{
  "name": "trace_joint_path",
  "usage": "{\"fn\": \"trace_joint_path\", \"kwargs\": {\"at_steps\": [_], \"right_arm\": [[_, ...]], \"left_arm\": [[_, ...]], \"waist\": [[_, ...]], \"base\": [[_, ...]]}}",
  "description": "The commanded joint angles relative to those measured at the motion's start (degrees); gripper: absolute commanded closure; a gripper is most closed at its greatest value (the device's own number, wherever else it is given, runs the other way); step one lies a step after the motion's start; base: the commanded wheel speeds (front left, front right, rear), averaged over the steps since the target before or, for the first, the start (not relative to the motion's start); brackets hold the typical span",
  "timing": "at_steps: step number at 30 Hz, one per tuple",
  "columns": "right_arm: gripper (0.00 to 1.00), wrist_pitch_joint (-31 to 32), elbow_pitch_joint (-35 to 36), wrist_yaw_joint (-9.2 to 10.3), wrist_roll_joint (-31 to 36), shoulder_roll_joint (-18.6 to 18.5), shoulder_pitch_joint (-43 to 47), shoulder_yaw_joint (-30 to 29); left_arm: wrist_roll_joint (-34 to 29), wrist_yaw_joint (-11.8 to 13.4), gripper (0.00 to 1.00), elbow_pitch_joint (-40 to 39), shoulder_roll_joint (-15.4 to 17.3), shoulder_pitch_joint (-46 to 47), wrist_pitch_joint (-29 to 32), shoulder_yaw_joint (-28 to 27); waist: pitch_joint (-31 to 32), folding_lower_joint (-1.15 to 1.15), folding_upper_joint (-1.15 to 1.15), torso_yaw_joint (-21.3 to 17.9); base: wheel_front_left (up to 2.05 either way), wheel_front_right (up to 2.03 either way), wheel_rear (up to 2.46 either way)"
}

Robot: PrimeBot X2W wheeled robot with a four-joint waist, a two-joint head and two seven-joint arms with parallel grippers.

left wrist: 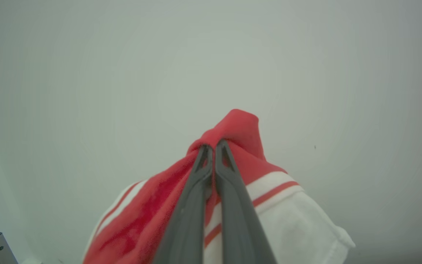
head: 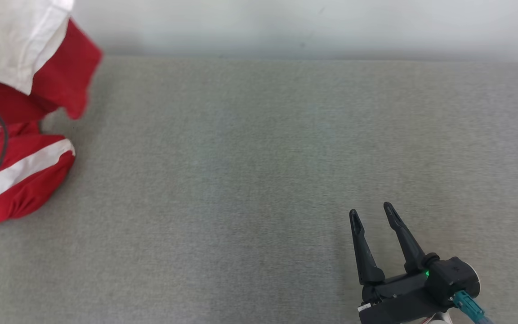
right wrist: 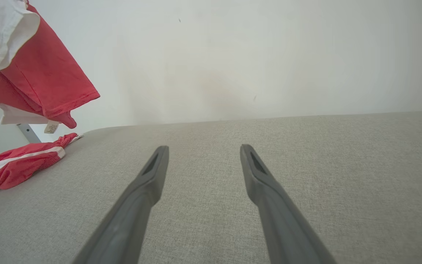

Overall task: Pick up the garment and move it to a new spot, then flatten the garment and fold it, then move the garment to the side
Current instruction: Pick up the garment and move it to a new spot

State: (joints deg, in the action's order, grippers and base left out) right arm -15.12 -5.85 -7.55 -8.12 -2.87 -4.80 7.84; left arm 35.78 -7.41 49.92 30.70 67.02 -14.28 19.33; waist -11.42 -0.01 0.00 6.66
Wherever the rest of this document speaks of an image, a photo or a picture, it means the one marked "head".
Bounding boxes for teal cable connector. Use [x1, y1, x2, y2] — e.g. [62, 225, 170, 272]
[453, 290, 493, 324]

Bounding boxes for red shorts with white stripe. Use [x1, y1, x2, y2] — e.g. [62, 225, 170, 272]
[0, 121, 76, 231]

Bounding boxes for red Bulls basketball jersey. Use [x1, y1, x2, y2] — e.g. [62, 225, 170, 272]
[0, 0, 104, 131]

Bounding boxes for grey fabric sofa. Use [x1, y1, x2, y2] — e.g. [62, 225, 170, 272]
[0, 55, 518, 324]

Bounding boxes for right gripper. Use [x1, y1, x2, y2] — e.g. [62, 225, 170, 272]
[349, 202, 451, 324]

